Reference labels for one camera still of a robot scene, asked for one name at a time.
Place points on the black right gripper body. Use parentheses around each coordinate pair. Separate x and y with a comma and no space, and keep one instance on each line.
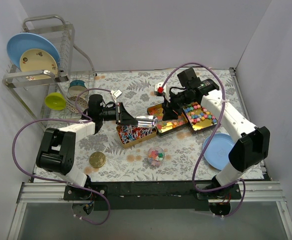
(167,105)

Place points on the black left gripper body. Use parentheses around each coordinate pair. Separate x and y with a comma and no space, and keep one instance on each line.
(120,113)

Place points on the tin of gummy candies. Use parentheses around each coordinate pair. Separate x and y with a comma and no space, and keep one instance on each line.
(167,127)

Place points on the gold tin of lollipops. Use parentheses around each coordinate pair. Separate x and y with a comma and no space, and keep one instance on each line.
(132,135)

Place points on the silver metal scoop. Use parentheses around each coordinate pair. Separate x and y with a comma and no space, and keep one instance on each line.
(147,121)

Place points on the tin of star candies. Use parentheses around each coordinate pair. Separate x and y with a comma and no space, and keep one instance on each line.
(199,118)

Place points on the clear glass bowl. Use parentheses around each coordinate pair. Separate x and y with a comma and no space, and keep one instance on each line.
(156,156)

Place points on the round gold tin lid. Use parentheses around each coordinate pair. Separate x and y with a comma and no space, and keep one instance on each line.
(97,159)

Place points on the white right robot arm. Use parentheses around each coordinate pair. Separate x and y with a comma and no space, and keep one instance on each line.
(251,143)

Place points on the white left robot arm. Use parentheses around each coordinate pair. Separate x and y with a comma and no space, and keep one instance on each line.
(57,150)

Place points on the floral tablecloth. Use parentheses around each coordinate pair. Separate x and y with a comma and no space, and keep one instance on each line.
(181,148)

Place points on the patterned round coaster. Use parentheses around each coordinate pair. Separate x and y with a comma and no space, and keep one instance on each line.
(81,103)

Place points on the blue patterned ceramic bowl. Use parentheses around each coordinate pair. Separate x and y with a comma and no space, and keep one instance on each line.
(76,87)

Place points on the green plastic bowl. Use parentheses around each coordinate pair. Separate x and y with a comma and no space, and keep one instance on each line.
(55,101)

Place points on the blue plate on table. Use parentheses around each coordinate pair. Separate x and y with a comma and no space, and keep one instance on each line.
(218,150)

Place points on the metal dish rack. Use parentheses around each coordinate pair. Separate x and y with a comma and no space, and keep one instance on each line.
(62,37)

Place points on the cream plate in rack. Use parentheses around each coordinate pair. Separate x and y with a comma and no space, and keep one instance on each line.
(37,59)

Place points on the blue plate in rack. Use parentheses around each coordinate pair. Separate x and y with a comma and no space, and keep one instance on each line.
(21,42)

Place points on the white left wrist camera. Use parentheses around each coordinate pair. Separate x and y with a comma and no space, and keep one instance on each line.
(115,95)

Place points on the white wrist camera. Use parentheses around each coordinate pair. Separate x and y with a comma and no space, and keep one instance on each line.
(115,95)
(160,90)

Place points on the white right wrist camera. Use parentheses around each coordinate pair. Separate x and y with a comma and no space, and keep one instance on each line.
(160,90)

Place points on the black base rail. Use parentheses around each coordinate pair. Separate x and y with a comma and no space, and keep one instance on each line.
(150,195)

